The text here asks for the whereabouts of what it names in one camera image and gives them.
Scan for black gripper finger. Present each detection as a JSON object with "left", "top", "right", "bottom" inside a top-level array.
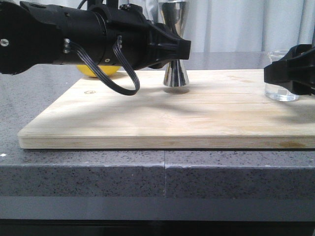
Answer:
[{"left": 264, "top": 44, "right": 315, "bottom": 95}]

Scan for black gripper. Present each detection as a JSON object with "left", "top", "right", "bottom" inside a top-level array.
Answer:
[{"left": 98, "top": 0, "right": 191, "bottom": 69}]

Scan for clear glass beaker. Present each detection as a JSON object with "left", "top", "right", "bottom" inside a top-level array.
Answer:
[{"left": 264, "top": 50, "right": 299, "bottom": 102}]

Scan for steel hourglass jigger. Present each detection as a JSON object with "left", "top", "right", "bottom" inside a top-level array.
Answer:
[{"left": 158, "top": 0, "right": 189, "bottom": 88}]

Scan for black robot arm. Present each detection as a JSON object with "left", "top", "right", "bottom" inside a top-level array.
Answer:
[{"left": 0, "top": 0, "right": 190, "bottom": 75}]

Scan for yellow lemon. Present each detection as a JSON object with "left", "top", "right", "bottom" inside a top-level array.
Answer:
[{"left": 76, "top": 64, "right": 121, "bottom": 78}]

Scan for wooden cutting board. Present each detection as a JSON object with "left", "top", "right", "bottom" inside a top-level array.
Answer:
[{"left": 18, "top": 69, "right": 315, "bottom": 149}]

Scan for black ribbon cable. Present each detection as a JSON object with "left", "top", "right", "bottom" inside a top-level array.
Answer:
[{"left": 64, "top": 35, "right": 141, "bottom": 96}]

